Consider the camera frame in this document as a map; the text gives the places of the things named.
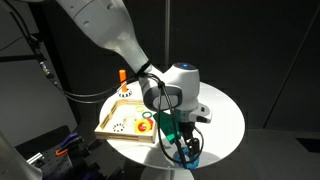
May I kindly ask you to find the blue ring with dark dots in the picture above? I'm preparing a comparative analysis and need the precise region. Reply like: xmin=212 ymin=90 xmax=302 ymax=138
xmin=172 ymin=148 xmax=200 ymax=170

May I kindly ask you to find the orange peg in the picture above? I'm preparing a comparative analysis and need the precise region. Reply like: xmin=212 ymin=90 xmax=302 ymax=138
xmin=119 ymin=69 xmax=128 ymax=93

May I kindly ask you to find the yellow ring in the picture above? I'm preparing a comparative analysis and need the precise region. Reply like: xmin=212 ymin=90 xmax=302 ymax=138
xmin=134 ymin=119 xmax=153 ymax=135

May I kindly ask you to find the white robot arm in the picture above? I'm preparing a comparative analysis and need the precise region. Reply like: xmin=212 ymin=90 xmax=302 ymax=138
xmin=55 ymin=0 xmax=203 ymax=166

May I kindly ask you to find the black white ring in tray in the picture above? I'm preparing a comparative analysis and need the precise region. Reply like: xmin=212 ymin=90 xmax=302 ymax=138
xmin=112 ymin=123 xmax=126 ymax=133

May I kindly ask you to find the black white ring at peg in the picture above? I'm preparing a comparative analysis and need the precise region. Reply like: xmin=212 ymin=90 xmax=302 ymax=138
xmin=117 ymin=88 xmax=133 ymax=98

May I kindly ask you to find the black cable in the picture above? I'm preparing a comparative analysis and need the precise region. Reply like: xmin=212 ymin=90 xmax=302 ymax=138
xmin=3 ymin=0 xmax=204 ymax=165

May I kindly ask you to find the clear ring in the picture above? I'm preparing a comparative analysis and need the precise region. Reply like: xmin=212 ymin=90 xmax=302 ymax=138
xmin=122 ymin=114 xmax=138 ymax=127

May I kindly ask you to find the vertical metal pole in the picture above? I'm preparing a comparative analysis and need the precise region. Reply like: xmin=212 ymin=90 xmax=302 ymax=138
xmin=165 ymin=0 xmax=171 ymax=68

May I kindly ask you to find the white table pedestal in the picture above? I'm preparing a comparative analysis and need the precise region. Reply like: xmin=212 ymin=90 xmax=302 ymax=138
xmin=140 ymin=167 xmax=194 ymax=180

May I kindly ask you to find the wooden tray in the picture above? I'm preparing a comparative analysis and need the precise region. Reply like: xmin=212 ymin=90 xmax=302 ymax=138
xmin=94 ymin=99 xmax=157 ymax=143

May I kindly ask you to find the blue orange clamp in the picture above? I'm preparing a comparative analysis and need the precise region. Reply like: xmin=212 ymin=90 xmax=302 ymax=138
xmin=55 ymin=132 xmax=83 ymax=157

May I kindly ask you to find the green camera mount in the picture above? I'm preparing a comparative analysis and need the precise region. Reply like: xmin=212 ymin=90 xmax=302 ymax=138
xmin=153 ymin=112 xmax=181 ymax=144

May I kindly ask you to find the green ring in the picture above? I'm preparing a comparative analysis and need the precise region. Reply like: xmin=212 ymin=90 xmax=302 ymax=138
xmin=141 ymin=111 xmax=154 ymax=120

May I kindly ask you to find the red ring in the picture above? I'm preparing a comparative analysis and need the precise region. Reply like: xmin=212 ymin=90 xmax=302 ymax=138
xmin=138 ymin=117 xmax=155 ymax=131

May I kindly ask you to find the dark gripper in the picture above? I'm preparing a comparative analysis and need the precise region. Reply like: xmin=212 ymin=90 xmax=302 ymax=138
xmin=175 ymin=122 xmax=200 ymax=164

